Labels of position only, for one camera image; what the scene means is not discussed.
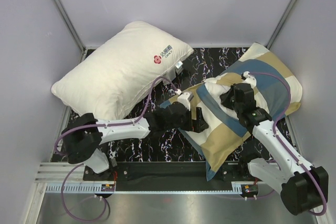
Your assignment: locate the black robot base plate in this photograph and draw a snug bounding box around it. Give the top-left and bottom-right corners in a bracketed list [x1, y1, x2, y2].
[83, 162, 255, 194]

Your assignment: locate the aluminium frame post right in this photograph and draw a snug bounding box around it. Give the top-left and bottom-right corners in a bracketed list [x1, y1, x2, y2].
[266, 0, 298, 50]

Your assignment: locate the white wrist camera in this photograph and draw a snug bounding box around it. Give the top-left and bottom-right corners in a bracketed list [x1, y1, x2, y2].
[241, 71, 257, 88]
[177, 91, 194, 111]

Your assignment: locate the purple floor cable loop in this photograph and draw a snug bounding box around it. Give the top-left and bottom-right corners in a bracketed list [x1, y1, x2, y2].
[60, 163, 111, 223]

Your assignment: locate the aluminium frame post left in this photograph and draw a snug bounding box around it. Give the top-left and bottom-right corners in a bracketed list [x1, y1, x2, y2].
[52, 0, 86, 52]

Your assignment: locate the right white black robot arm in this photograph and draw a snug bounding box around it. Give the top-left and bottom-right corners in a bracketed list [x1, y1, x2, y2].
[220, 83, 329, 216]

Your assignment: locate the plain white pillow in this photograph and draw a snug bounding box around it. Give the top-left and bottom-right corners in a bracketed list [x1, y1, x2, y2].
[51, 21, 194, 120]

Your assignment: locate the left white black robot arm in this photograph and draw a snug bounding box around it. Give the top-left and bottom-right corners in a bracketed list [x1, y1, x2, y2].
[61, 102, 208, 180]

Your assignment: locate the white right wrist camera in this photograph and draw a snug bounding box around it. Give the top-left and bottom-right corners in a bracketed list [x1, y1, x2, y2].
[241, 71, 257, 88]

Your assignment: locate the blue beige patchwork pillowcase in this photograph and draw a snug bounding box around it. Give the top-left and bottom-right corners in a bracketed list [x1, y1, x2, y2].
[159, 42, 302, 182]

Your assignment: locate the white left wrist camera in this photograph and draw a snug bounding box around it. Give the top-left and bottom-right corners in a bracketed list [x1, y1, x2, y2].
[177, 91, 194, 111]

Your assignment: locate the aluminium frame post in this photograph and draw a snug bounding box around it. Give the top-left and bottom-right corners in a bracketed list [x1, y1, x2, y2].
[266, 0, 298, 50]
[52, 0, 86, 52]

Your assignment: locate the white slotted cable duct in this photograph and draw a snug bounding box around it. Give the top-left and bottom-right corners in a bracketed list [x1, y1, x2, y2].
[46, 183, 115, 194]

